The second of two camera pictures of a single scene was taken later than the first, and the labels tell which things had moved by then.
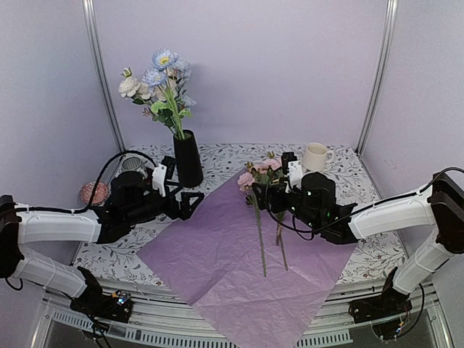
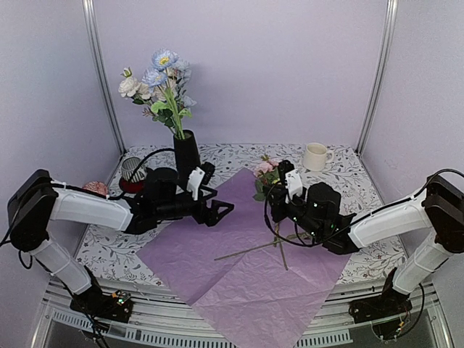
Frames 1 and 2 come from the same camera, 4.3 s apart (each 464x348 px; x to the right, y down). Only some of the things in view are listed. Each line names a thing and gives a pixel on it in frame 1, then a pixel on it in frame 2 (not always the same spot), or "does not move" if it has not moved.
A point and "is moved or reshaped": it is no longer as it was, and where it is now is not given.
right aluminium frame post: x=387 y=54 does not move
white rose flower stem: x=131 y=88 does not move
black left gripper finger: x=185 y=209 → x=214 y=216
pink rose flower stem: x=258 y=173 is moved or reshaped
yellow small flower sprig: x=280 y=218 does not move
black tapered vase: x=189 y=169 does not move
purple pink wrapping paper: x=255 y=279 does not move
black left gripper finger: x=167 y=191 → x=208 y=189
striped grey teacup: x=135 y=164 does not move
